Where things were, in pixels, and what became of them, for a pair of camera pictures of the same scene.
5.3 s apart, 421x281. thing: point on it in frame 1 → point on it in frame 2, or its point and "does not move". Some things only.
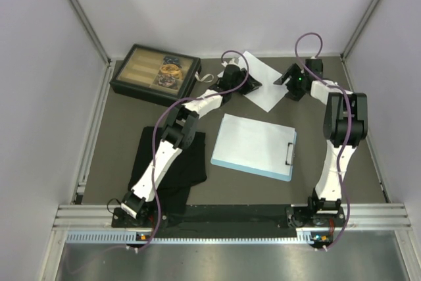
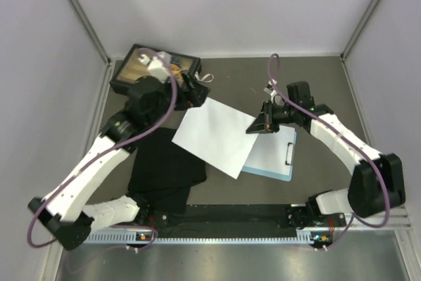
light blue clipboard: [256, 147] does not move
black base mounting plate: [187, 217] does not move
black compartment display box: [166, 77] does not move
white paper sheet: [269, 93] → [218, 133]
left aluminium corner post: [82, 14] does not move
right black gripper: [293, 72] → [264, 123]
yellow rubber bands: [172, 69] does not move
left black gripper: [250, 85] → [197, 94]
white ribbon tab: [208, 78] does not move
